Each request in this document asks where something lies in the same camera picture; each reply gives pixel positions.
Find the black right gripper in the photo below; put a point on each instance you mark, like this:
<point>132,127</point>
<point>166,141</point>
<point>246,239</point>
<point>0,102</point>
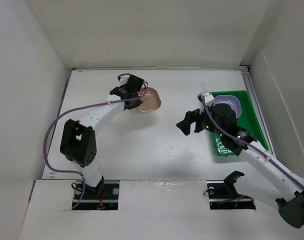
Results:
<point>184,125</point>

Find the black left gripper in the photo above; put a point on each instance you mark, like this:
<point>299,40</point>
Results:
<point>136,104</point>

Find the brown square panda plate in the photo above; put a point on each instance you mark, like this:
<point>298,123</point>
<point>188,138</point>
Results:
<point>151,101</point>

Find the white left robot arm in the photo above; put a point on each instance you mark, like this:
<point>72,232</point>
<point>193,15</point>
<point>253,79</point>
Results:
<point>78,141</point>

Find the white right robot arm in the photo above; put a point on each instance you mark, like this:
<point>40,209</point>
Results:
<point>286,190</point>

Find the green plastic bin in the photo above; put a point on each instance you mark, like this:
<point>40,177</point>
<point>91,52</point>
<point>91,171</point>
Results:
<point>248,120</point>

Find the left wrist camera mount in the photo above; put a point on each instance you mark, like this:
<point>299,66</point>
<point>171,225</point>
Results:
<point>123,78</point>

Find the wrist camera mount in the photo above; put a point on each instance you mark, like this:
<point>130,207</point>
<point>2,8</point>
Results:
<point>123,78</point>
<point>206,99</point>

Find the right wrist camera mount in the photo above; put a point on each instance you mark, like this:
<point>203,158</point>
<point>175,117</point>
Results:
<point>206,99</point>

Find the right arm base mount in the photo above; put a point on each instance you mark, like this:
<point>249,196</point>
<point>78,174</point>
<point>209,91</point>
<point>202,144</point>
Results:
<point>222,194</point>

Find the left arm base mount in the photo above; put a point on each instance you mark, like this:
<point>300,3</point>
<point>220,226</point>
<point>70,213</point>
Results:
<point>107,201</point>

